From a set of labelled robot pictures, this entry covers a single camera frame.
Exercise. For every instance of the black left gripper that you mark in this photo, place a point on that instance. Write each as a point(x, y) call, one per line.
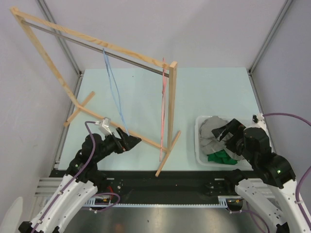
point(125, 142)

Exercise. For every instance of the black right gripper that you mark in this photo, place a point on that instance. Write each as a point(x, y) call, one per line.
point(232, 126)

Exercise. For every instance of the grey adidas t shirt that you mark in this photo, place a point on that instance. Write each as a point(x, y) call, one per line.
point(214, 149)

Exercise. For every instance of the green t shirt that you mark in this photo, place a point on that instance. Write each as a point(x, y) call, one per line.
point(221, 157)

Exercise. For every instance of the blue wire hanger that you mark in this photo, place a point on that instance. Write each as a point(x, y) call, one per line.
point(114, 90)

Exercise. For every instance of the pink wire hanger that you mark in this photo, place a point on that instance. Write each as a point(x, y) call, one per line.
point(163, 110)

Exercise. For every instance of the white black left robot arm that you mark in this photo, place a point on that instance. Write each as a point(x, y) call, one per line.
point(82, 180)

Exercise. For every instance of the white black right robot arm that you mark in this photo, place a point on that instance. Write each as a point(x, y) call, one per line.
point(253, 144)

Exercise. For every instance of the white perforated plastic basket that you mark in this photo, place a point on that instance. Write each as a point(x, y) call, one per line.
point(202, 159)

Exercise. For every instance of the steel hanging rod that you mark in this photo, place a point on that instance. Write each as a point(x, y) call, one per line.
point(65, 38)

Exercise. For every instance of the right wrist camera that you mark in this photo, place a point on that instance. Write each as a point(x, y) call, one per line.
point(258, 121)

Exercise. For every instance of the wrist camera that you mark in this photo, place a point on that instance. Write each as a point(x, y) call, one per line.
point(258, 121)
point(104, 126)

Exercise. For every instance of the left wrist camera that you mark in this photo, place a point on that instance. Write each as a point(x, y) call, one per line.
point(104, 126)

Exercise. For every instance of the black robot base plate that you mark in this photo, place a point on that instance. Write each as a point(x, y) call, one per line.
point(141, 186)

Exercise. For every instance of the white slotted cable duct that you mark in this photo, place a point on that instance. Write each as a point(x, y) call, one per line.
point(222, 201)

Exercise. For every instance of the wooden clothes rack frame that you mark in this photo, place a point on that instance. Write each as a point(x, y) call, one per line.
point(168, 71)

